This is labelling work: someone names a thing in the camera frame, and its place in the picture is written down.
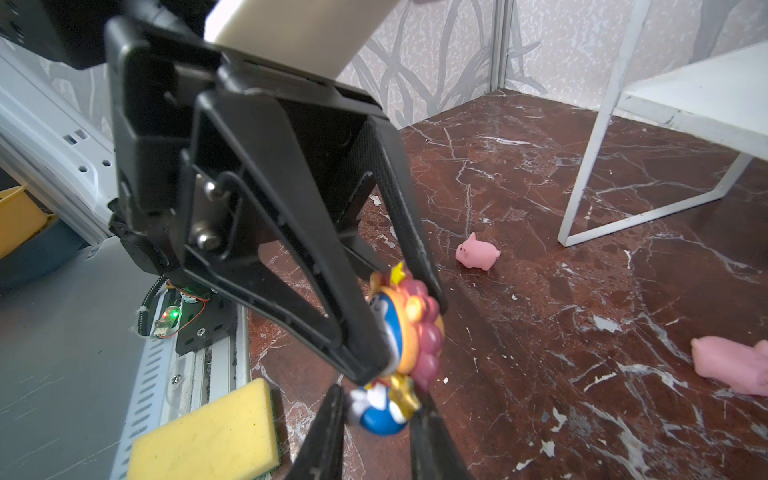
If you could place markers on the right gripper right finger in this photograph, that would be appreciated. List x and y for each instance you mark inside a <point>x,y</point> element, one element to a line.
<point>434,454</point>

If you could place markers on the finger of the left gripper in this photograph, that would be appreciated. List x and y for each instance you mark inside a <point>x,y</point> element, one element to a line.
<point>396,210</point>

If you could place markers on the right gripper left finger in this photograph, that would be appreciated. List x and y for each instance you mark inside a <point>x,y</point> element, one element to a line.
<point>321,454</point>

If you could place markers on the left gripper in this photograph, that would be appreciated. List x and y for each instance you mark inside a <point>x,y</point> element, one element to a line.
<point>247,178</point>

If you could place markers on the yellow hooded blue cat figurine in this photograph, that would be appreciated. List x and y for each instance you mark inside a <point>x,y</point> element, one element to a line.
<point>413,329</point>

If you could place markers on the yellow sponge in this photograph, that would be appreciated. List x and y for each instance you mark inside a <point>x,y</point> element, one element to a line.
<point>233,437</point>

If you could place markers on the pink pig toy upper cluster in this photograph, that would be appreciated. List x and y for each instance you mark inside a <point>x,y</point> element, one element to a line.
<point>476,254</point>

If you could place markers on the pink pig toy cluster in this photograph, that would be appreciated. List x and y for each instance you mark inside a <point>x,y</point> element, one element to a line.
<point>476,254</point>
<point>743,368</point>

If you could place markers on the pink pig toy middle cluster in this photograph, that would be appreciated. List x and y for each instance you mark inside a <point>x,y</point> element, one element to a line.
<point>743,368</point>

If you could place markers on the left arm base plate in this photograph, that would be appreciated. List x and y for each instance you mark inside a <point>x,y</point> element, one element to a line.
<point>192,322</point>

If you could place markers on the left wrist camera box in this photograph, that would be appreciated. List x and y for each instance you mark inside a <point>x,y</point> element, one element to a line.
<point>316,36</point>

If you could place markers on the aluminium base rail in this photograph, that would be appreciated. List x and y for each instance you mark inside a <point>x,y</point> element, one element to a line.
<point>78,384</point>

